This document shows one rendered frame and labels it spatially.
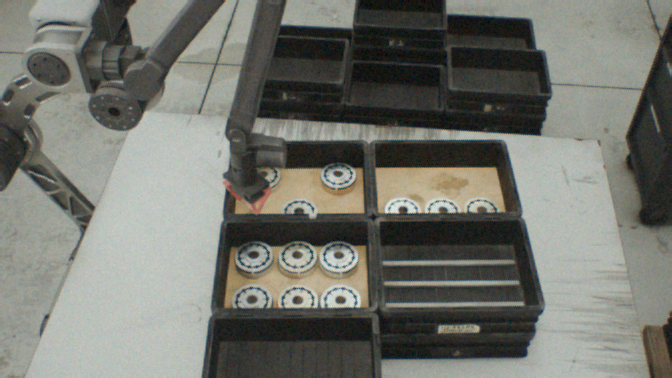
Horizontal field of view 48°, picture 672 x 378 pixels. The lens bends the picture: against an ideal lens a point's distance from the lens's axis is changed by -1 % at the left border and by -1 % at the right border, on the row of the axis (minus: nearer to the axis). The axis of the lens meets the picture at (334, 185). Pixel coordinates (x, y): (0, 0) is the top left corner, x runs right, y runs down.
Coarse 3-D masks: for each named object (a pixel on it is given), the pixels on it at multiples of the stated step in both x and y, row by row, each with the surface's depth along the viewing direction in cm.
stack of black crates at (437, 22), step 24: (360, 0) 342; (384, 0) 341; (408, 0) 340; (432, 0) 339; (360, 24) 319; (384, 24) 319; (408, 24) 337; (432, 24) 337; (360, 48) 327; (384, 48) 326; (408, 48) 325; (432, 48) 324
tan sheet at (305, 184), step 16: (288, 176) 223; (304, 176) 223; (288, 192) 218; (304, 192) 218; (320, 192) 218; (352, 192) 218; (240, 208) 214; (256, 208) 214; (272, 208) 214; (320, 208) 214; (336, 208) 214; (352, 208) 214
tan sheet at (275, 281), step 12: (276, 252) 203; (360, 252) 203; (276, 264) 200; (360, 264) 200; (228, 276) 197; (240, 276) 197; (276, 276) 197; (312, 276) 197; (324, 276) 197; (360, 276) 197; (228, 288) 194; (276, 288) 194; (312, 288) 194; (324, 288) 194; (360, 288) 194; (228, 300) 192; (276, 300) 192
